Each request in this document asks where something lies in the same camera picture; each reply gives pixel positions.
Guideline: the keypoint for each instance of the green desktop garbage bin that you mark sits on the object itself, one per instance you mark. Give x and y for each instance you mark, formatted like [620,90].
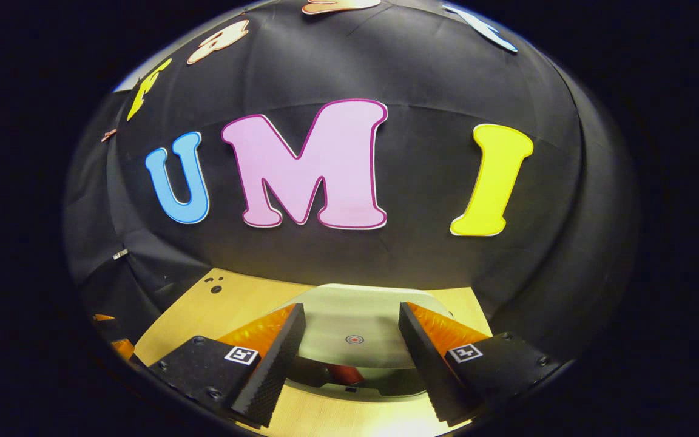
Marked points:
[355,315]

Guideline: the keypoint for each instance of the small reddish cloth clip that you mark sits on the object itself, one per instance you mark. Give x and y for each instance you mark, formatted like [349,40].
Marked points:
[108,135]

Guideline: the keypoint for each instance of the red pop can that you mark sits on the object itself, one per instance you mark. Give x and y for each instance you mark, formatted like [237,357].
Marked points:
[346,373]

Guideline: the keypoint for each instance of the black backdrop cloth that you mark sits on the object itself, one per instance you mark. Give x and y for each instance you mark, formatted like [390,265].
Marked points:
[422,170]

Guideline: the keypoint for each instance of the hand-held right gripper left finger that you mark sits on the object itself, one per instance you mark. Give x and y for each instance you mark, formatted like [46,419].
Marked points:
[267,376]

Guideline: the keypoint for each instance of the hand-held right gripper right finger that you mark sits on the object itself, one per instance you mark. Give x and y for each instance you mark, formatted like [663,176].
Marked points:
[428,370]

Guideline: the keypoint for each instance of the small silver cloth clip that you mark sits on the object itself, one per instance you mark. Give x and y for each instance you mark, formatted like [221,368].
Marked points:
[120,254]

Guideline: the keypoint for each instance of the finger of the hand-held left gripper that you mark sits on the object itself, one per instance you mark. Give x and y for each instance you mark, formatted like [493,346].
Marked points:
[104,317]
[124,349]

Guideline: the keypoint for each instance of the wooden desktop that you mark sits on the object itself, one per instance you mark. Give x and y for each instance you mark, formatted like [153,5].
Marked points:
[228,303]

